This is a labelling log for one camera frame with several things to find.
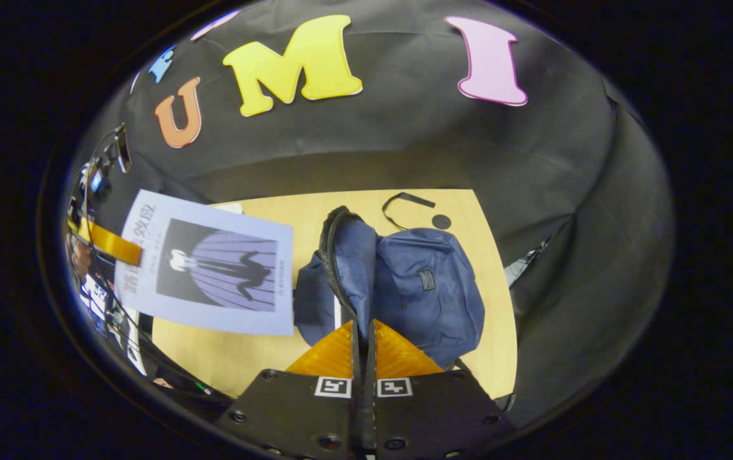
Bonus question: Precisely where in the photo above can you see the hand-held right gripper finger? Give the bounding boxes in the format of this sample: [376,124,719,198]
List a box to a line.
[215,319,363,460]
[366,319,515,460]

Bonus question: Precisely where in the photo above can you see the blue schoolbag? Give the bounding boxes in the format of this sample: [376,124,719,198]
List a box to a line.
[293,191,486,371]

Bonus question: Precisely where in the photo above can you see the book with illustrated purple cover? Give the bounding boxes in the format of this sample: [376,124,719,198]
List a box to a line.
[113,188,295,337]

